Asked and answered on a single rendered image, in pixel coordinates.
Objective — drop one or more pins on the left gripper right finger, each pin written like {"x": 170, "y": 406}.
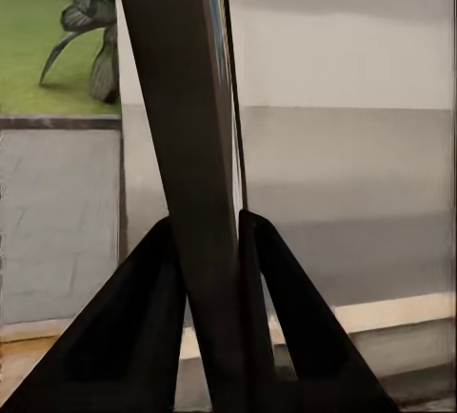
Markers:
{"x": 332, "y": 375}

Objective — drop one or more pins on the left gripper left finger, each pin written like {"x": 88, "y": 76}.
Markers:
{"x": 121, "y": 355}

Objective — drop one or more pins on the poster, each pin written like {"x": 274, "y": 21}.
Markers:
{"x": 183, "y": 52}

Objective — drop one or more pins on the dishwasher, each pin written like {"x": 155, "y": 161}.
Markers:
{"x": 416, "y": 363}

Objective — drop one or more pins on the fixed window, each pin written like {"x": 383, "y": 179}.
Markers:
{"x": 60, "y": 133}

